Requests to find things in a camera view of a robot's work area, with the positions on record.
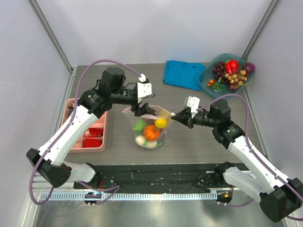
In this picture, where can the blue folded cloth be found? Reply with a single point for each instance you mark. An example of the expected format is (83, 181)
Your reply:
(183, 74)

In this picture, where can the small cherry tomato sprig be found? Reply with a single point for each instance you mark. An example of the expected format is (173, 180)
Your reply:
(216, 85)

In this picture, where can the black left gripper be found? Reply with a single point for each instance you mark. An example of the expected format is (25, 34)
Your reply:
(144, 109)

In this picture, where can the red toy bell pepper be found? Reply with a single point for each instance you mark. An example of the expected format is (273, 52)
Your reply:
(231, 66)

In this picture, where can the green toy cucumber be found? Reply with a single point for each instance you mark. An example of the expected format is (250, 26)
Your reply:
(140, 125)

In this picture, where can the brown toy longan bunch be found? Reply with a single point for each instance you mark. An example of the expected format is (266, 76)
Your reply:
(236, 80)

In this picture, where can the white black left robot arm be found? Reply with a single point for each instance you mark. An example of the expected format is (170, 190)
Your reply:
(48, 160)

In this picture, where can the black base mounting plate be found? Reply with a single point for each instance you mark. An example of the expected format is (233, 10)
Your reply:
(158, 167)

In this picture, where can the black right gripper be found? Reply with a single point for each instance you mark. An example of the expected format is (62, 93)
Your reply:
(189, 118)

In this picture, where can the purple toy grape bunch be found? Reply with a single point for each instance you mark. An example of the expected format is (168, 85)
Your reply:
(219, 72)

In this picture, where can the beige toy potato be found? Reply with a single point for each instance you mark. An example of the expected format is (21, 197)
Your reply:
(142, 142)

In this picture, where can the clear pink-dotted zip bag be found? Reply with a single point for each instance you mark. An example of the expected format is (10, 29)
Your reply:
(159, 111)

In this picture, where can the aluminium frame rail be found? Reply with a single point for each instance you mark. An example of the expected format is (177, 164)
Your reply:
(139, 181)

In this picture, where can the pink plastic divided organizer tray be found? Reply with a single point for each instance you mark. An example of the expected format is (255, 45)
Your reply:
(94, 138)

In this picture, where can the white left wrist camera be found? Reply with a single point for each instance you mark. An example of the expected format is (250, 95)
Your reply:
(144, 89)

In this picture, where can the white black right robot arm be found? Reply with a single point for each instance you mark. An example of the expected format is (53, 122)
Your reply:
(277, 195)

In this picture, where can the dark purple toy onion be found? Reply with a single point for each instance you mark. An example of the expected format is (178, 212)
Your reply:
(150, 120)

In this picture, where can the lower red folded cloth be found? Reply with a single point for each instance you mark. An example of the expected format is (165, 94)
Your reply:
(92, 143)

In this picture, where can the teal plastic fruit basket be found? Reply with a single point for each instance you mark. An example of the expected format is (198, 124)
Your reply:
(207, 75)

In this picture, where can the white slotted cable duct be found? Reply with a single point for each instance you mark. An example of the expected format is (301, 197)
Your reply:
(91, 195)

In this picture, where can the yellow toy mango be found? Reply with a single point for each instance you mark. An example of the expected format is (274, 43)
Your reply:
(161, 122)

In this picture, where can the purple toy eggplant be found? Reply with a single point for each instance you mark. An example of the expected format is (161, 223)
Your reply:
(249, 67)

